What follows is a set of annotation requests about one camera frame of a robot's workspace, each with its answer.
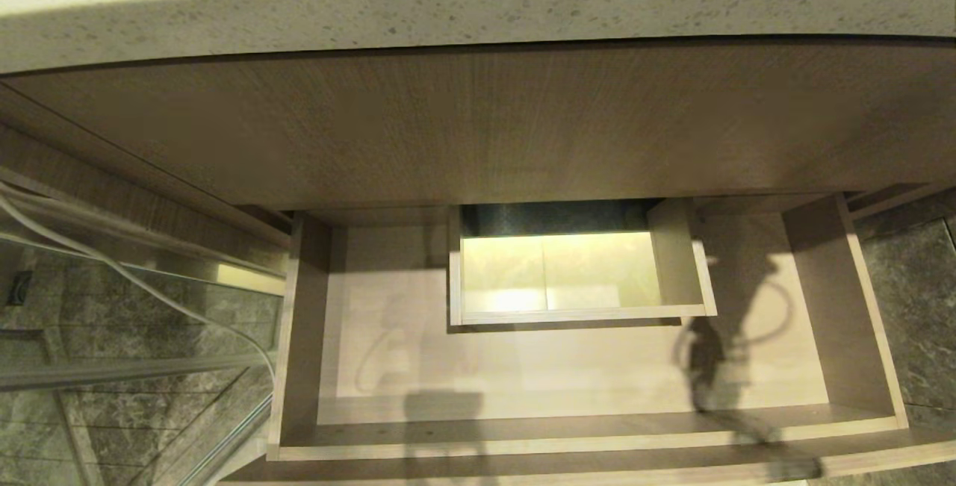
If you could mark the light wooden vanity drawer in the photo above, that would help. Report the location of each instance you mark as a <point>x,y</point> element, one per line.
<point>560,366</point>

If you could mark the light wooden vanity cabinet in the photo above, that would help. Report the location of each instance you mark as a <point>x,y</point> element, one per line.
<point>478,128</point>

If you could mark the aluminium glass door bar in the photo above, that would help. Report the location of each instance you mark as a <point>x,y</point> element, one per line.
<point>134,370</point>

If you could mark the clear glass shower panel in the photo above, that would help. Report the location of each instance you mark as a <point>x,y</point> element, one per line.
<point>112,329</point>

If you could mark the aluminium shower track rail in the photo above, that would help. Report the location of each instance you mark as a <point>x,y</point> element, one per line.
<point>149,251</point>

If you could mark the chrome floor rail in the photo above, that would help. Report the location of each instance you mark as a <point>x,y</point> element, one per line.
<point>231,437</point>

